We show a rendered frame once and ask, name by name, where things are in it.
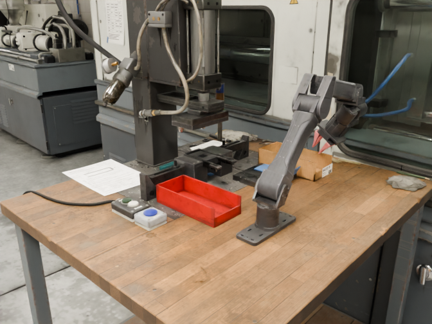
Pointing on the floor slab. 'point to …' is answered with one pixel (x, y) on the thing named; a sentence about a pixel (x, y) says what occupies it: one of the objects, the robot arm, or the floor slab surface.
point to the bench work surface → (225, 251)
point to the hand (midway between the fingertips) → (317, 148)
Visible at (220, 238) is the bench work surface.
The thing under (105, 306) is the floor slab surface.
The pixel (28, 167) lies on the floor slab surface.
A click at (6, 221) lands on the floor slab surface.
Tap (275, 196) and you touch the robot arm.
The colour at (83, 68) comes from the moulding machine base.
